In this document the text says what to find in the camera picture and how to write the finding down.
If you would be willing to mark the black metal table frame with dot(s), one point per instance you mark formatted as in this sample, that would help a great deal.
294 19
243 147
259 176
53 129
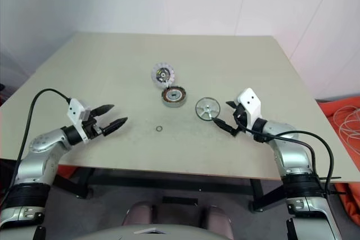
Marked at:
168 179

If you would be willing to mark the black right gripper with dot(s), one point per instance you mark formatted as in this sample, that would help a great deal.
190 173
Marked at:
240 116

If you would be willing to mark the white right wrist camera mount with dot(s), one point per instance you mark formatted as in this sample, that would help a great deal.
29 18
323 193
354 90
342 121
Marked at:
250 101

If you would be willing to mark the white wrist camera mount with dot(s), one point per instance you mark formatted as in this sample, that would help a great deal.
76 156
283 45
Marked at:
76 109
250 101

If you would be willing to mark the orange beanbag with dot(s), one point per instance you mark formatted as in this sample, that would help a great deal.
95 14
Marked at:
329 110

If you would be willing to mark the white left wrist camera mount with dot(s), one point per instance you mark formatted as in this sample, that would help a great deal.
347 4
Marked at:
76 109

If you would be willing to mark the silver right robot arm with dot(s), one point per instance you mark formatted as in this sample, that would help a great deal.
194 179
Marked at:
292 158

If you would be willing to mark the maroon rounded shape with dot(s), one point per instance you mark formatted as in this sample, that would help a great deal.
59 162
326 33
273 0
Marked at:
218 220
139 213

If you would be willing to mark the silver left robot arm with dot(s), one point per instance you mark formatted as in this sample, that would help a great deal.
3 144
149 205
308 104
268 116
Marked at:
36 164

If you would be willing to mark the round silver motor end cap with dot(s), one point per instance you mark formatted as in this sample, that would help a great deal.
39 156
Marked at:
163 74

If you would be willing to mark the orange cloth under table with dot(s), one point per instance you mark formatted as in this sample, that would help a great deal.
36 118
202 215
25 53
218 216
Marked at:
66 172

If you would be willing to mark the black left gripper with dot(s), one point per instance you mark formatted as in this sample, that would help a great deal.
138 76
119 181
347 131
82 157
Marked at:
91 129

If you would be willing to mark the silver motor stator housing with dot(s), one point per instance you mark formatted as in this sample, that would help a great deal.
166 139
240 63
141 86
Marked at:
173 96

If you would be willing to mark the spoked silver rotor disc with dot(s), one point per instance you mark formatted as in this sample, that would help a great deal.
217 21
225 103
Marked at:
207 108

